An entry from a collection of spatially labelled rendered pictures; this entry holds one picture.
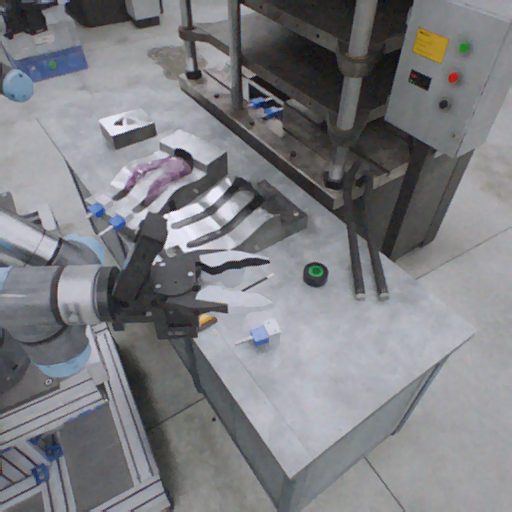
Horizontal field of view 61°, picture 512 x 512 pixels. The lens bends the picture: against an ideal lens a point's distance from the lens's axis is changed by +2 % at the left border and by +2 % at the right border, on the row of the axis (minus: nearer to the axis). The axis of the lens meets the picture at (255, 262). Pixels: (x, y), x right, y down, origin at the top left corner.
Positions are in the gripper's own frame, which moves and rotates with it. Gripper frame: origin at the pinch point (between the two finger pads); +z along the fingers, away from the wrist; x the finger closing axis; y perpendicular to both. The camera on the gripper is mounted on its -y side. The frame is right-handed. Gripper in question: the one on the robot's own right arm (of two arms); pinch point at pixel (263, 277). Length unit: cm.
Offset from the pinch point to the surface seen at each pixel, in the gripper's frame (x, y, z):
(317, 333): -42, 61, 19
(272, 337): -38, 57, 5
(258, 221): -75, 43, 3
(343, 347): -37, 61, 25
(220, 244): -70, 48, -10
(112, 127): -143, 40, -58
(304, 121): -154, 43, 28
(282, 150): -138, 49, 16
